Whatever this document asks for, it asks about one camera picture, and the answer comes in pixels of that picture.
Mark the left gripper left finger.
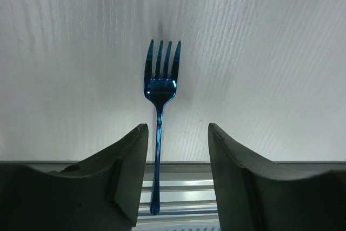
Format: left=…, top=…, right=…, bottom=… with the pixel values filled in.
left=1, top=124, right=149, bottom=230

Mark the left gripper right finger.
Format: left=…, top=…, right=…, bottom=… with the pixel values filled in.
left=208, top=123, right=345, bottom=230

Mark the blue metallic fork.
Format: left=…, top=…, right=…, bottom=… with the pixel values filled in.
left=144, top=41, right=181, bottom=215

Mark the aluminium front rail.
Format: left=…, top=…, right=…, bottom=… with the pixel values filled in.
left=1, top=161, right=345, bottom=229

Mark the slotted grey cable duct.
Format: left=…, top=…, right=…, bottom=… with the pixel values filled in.
left=132, top=224, right=221, bottom=231

